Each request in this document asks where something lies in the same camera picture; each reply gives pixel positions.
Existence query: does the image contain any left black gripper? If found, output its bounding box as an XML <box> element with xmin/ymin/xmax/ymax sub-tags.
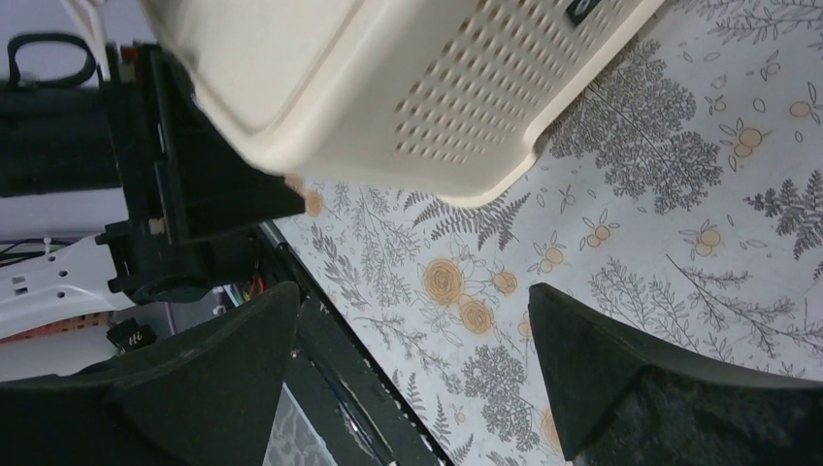
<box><xmin>1</xmin><ymin>32</ymin><xmax>305</xmax><ymax>245</ymax></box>

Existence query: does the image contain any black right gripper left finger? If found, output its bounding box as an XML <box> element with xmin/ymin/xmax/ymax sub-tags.
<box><xmin>1</xmin><ymin>283</ymin><xmax>301</xmax><ymax>465</ymax></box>

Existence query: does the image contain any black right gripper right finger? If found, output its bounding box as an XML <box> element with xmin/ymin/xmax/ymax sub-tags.
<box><xmin>528</xmin><ymin>283</ymin><xmax>822</xmax><ymax>465</ymax></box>

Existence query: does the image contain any cream plastic basket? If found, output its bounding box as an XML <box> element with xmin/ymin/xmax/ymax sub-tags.
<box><xmin>142</xmin><ymin>0</ymin><xmax>660</xmax><ymax>207</ymax></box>

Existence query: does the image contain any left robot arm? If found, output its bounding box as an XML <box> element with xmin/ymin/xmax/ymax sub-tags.
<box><xmin>1</xmin><ymin>43</ymin><xmax>305</xmax><ymax>338</ymax></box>

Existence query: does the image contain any floral tablecloth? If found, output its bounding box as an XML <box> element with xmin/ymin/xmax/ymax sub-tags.
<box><xmin>278</xmin><ymin>1</ymin><xmax>822</xmax><ymax>465</ymax></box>

